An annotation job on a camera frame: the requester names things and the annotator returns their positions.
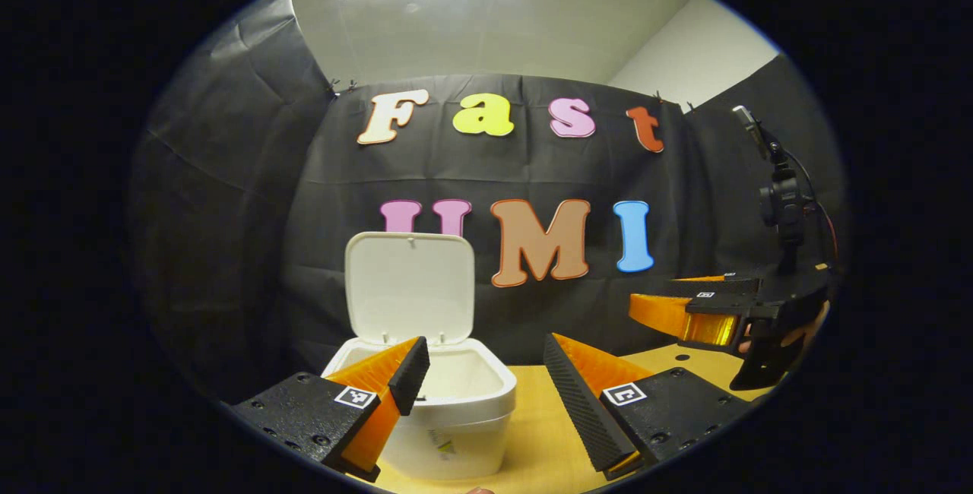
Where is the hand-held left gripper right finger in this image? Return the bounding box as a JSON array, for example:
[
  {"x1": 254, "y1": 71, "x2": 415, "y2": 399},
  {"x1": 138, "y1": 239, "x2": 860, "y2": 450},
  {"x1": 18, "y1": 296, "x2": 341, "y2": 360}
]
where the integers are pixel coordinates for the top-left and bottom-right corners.
[{"x1": 542, "y1": 331, "x2": 762, "y2": 481}]

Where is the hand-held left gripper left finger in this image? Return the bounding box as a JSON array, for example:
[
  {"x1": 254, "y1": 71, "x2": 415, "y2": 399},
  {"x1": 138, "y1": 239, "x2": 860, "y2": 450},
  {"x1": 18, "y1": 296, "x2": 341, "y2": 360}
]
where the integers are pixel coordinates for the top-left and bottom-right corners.
[{"x1": 230, "y1": 334, "x2": 432, "y2": 483}]

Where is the black backdrop cloth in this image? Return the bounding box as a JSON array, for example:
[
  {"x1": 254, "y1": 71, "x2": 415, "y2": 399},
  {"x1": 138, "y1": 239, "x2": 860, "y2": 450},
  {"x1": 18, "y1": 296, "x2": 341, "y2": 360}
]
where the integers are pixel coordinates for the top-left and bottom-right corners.
[{"x1": 128, "y1": 0, "x2": 848, "y2": 404}]

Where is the white desktop garbage bin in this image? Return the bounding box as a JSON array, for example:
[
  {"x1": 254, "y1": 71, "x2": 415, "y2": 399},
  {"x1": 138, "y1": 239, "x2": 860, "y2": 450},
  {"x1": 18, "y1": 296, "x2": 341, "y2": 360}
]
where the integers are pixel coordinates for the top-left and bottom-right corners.
[{"x1": 322, "y1": 338, "x2": 518, "y2": 481}]

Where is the wooden desktop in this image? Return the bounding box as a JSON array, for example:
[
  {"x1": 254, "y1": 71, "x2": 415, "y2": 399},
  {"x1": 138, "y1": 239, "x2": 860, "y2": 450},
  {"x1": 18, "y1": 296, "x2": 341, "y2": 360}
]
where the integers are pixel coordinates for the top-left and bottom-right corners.
[{"x1": 372, "y1": 342, "x2": 776, "y2": 494}]

